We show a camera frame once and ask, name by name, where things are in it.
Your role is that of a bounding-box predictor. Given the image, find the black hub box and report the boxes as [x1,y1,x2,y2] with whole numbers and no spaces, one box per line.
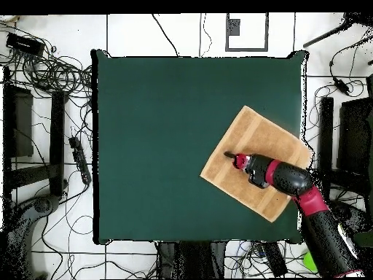
[6,31,46,57]

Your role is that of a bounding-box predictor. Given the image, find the orange terry towel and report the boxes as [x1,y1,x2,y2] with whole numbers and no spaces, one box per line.
[199,105,313,223]

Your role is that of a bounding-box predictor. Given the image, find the long black power strip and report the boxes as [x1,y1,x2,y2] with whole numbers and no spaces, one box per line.
[68,136,93,186]

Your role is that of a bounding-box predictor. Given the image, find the black power adapter with cable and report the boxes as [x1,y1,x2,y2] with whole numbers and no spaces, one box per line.
[329,37,368,97]

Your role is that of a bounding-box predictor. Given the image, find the grey wheeled stand base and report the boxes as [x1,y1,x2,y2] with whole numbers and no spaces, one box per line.
[5,193,62,279]

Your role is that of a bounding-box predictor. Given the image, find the bright green ball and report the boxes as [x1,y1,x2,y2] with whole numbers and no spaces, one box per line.
[302,250,319,274]

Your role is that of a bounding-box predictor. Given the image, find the grey square floor frame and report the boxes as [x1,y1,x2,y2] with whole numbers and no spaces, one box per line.
[224,12,270,53]

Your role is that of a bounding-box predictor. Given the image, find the tangled black cables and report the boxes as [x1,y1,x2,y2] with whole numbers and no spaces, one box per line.
[0,23,94,100]

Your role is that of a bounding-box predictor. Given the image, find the dark green table cloth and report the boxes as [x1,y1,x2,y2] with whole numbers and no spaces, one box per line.
[90,49,307,245]

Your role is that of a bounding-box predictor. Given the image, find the dark grey stand base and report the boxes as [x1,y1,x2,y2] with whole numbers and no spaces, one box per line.
[329,199,373,237]

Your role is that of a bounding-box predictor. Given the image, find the black tripod leg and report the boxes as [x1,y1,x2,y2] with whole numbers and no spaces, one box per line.
[302,12,373,49]

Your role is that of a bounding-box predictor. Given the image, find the black robot pedestal frame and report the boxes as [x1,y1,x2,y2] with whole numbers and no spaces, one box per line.
[157,241,227,279]

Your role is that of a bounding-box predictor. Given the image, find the wide black power strip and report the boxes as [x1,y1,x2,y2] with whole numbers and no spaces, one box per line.
[256,241,288,278]

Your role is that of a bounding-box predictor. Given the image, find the dark grey floor plate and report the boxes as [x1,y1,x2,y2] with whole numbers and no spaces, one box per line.
[227,18,241,36]

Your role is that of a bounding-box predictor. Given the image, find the black metal stand frame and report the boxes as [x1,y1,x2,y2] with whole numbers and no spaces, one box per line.
[317,74,373,202]
[2,65,69,198]

